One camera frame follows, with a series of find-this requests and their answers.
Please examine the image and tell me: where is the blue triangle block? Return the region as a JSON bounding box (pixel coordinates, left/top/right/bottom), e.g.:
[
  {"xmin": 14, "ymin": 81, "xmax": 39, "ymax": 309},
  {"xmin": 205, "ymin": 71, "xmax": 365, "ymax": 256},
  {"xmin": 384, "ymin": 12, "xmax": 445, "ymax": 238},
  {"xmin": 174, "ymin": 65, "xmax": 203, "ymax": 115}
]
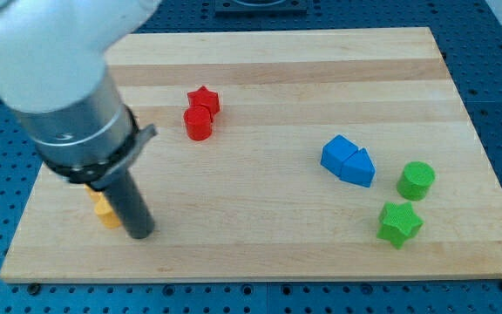
[{"xmin": 339, "ymin": 148, "xmax": 376, "ymax": 188}]

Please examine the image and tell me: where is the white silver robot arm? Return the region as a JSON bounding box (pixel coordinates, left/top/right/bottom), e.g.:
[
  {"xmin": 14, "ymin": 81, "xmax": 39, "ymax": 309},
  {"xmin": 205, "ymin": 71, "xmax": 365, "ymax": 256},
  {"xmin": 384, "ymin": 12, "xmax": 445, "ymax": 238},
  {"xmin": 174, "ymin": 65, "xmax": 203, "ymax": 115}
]
[{"xmin": 0, "ymin": 0, "xmax": 160, "ymax": 190}]

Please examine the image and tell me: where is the yellow block behind arm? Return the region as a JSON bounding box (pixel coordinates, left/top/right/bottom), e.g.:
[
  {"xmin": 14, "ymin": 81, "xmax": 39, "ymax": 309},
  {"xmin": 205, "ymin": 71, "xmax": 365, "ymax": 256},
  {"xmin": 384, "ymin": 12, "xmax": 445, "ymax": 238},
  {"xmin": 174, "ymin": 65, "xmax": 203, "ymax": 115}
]
[{"xmin": 85, "ymin": 185, "xmax": 102, "ymax": 203}]

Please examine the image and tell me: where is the blue cube block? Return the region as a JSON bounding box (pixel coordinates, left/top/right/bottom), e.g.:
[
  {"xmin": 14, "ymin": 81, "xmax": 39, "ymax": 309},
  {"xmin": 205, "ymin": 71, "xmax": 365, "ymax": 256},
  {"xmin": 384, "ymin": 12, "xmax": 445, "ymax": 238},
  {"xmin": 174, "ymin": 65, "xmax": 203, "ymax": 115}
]
[{"xmin": 320, "ymin": 135, "xmax": 358, "ymax": 177}]

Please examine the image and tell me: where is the red cylinder block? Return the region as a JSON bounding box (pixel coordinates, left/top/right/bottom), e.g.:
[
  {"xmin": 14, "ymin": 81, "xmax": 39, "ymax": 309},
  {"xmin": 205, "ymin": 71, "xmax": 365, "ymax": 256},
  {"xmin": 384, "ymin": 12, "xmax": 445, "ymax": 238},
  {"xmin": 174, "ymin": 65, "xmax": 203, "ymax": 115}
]
[{"xmin": 183, "ymin": 106, "xmax": 212, "ymax": 141}]

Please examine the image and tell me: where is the red star block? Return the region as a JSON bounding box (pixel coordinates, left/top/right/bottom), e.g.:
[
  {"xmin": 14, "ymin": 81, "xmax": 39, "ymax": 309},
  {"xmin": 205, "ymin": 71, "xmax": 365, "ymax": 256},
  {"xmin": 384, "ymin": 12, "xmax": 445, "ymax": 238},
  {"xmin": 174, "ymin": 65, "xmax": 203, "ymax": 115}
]
[{"xmin": 187, "ymin": 85, "xmax": 220, "ymax": 121}]

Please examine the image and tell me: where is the wooden board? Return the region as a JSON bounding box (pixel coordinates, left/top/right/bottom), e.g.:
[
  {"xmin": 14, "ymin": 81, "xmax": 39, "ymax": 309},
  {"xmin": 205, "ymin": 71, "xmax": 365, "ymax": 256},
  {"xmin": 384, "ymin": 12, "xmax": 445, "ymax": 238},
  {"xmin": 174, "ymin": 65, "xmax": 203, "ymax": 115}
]
[{"xmin": 0, "ymin": 27, "xmax": 502, "ymax": 283}]

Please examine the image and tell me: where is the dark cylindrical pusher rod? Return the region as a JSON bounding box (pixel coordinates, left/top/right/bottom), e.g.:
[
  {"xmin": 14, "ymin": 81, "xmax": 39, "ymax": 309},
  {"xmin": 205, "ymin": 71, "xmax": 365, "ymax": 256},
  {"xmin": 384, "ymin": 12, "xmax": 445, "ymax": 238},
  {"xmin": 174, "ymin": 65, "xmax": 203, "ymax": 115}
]
[{"xmin": 103, "ymin": 171, "xmax": 155, "ymax": 239}]

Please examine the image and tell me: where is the yellow block near rod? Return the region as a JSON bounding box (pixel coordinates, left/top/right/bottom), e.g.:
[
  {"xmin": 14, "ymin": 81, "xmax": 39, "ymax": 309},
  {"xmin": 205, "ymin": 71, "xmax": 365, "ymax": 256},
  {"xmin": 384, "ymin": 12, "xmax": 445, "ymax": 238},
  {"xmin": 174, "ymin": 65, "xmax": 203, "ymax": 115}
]
[{"xmin": 94, "ymin": 198, "xmax": 122, "ymax": 229}]

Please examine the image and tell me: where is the green star block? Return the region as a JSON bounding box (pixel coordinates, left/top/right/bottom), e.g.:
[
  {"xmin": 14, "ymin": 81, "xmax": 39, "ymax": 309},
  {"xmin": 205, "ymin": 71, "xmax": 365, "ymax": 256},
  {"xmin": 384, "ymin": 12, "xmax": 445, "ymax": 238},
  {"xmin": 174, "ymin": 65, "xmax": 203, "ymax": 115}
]
[{"xmin": 376, "ymin": 202, "xmax": 424, "ymax": 249}]

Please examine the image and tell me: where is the green cylinder block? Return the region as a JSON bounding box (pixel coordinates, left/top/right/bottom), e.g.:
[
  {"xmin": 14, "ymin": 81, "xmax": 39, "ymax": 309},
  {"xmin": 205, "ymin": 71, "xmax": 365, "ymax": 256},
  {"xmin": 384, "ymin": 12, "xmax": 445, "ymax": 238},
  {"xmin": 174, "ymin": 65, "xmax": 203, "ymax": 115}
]
[{"xmin": 397, "ymin": 161, "xmax": 436, "ymax": 201}]

